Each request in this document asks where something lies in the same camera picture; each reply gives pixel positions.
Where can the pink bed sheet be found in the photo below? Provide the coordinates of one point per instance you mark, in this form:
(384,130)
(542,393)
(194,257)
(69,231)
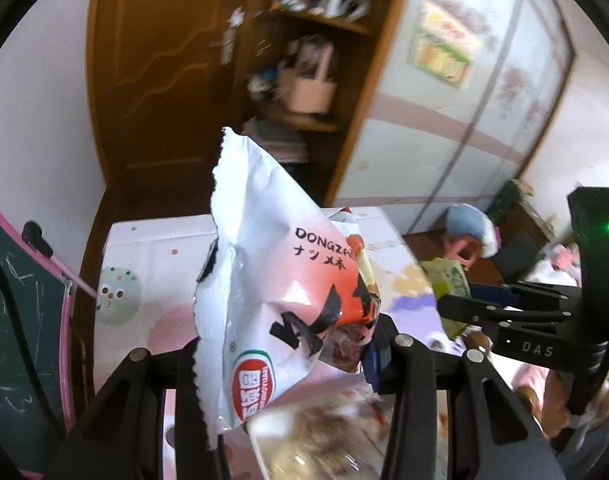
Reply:
(528,385)

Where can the wooden bed post knob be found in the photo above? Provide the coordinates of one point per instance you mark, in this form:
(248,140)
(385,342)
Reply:
(478,341)

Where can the person's right hand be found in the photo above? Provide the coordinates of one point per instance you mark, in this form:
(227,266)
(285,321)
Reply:
(556,416)

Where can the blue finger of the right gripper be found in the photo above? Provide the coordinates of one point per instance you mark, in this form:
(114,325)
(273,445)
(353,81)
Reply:
(472,312)
(501,296)

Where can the black board eraser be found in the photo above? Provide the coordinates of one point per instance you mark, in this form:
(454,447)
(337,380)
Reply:
(32,235)

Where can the pink storage basket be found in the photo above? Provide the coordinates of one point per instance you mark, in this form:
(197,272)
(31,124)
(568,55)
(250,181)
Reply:
(304,88)

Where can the pink small stool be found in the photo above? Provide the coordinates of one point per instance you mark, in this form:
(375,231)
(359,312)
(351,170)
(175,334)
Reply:
(463,249)

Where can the wall poster chart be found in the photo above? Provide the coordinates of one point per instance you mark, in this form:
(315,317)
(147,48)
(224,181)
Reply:
(442,46)

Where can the white red jujube snack bag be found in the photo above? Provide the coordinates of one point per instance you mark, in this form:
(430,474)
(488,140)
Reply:
(265,221)

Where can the brown wooden door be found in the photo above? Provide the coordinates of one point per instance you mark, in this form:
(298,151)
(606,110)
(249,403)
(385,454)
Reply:
(163,80)

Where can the folded pink towels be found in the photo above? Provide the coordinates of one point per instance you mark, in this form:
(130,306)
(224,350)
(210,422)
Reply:
(286,145)

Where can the wooden corner shelf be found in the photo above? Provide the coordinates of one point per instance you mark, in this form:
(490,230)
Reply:
(274,33)

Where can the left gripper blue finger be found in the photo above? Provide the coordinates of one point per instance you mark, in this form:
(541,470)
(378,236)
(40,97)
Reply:
(377,355)

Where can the green chalkboard pink frame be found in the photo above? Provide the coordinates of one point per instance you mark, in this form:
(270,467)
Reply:
(36,409)

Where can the walnut cake clear bag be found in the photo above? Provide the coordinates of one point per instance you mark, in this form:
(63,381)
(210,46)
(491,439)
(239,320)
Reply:
(343,435)

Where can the cartoon printed table mat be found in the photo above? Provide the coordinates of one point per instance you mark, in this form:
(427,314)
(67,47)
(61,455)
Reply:
(146,296)

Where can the green small snack packet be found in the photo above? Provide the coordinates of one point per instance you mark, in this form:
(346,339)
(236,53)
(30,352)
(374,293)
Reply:
(447,277)

